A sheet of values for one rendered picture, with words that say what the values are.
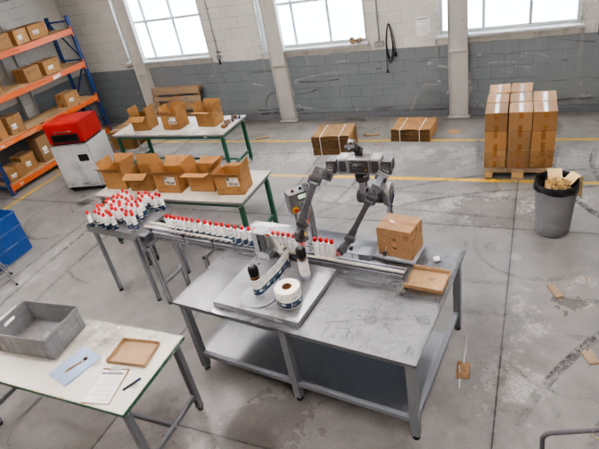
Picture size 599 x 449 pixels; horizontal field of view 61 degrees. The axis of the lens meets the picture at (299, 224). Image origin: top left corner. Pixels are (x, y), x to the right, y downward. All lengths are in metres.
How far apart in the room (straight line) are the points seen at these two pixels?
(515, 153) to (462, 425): 3.93
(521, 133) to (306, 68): 4.37
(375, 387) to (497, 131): 3.97
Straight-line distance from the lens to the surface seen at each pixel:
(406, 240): 4.17
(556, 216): 5.92
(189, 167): 6.31
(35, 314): 5.02
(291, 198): 4.17
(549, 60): 9.04
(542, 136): 7.01
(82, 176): 9.38
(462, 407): 4.32
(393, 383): 4.17
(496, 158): 7.13
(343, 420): 4.28
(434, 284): 4.04
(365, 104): 9.64
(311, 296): 3.99
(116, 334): 4.44
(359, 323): 3.76
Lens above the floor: 3.39
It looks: 31 degrees down
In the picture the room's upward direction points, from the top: 12 degrees counter-clockwise
